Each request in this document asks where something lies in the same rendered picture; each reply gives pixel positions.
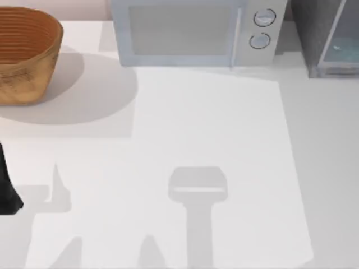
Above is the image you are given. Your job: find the microwave door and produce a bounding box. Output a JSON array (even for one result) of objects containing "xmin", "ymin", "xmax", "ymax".
[{"xmin": 108, "ymin": 0, "xmax": 242, "ymax": 68}]

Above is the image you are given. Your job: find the round microwave knob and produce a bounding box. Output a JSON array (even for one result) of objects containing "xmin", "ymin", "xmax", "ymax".
[
  {"xmin": 253, "ymin": 8, "xmax": 277, "ymax": 27},
  {"xmin": 248, "ymin": 31, "xmax": 271, "ymax": 50}
]

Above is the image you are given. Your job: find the pale microwave oven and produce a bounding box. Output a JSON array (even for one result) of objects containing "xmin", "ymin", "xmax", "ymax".
[{"xmin": 108, "ymin": 0, "xmax": 288, "ymax": 69}]

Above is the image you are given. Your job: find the grey cabinet with dark inside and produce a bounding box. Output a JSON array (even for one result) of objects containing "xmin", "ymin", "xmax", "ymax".
[{"xmin": 290, "ymin": 0, "xmax": 359, "ymax": 79}]

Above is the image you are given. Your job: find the brown woven basket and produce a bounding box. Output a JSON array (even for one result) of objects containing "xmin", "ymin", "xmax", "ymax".
[{"xmin": 0, "ymin": 6, "xmax": 65, "ymax": 106}]

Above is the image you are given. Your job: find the microwave door handle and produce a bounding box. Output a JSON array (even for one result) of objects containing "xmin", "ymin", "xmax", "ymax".
[{"xmin": 230, "ymin": 7, "xmax": 242, "ymax": 71}]

